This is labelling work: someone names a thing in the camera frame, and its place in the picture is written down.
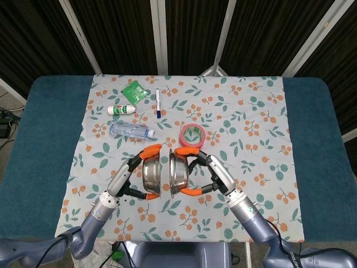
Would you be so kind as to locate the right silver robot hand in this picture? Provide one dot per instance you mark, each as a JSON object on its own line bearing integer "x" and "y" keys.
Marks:
{"x": 221, "y": 174}

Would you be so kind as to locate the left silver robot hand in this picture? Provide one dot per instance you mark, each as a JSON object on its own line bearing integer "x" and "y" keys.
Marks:
{"x": 120, "y": 178}

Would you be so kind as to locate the steel bowl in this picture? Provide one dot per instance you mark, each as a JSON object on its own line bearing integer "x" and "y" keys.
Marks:
{"x": 152, "y": 174}
{"x": 178, "y": 176}

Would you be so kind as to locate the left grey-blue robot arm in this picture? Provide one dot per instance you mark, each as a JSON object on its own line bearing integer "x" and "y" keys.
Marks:
{"x": 94, "y": 220}

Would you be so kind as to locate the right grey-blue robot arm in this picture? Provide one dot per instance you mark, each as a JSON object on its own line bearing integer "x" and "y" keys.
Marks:
{"x": 256, "y": 223}

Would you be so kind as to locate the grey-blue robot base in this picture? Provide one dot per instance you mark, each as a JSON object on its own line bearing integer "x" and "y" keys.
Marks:
{"x": 181, "y": 255}

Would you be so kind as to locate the floral tablecloth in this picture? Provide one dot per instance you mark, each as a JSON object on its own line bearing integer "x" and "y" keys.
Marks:
{"x": 178, "y": 223}

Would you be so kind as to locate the clear plastic water bottle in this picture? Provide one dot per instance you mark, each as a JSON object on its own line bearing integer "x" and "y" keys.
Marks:
{"x": 128, "y": 130}

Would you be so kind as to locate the red tape roll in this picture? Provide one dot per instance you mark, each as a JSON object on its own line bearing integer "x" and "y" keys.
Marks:
{"x": 183, "y": 139}

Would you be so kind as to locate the small white green-label bottle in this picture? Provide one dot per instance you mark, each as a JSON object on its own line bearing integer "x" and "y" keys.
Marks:
{"x": 120, "y": 109}

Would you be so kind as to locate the small green object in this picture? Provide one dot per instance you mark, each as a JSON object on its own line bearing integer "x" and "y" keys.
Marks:
{"x": 117, "y": 254}

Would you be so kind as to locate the teal table cover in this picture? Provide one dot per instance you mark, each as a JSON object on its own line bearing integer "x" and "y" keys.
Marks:
{"x": 47, "y": 139}

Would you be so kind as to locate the white marker pen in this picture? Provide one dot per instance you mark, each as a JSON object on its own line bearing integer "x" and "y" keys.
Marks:
{"x": 158, "y": 102}

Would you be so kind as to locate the green foil packet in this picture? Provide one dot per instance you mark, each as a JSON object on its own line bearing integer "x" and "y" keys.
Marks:
{"x": 134, "y": 92}

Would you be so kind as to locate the grey metal stand foot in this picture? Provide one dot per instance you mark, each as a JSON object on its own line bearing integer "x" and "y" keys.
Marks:
{"x": 214, "y": 71}

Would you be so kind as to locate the black box on floor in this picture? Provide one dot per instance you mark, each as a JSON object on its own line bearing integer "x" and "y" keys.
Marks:
{"x": 5, "y": 127}

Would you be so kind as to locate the white partition frame post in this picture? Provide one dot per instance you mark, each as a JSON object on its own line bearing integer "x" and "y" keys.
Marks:
{"x": 81, "y": 36}
{"x": 312, "y": 39}
{"x": 224, "y": 30}
{"x": 160, "y": 36}

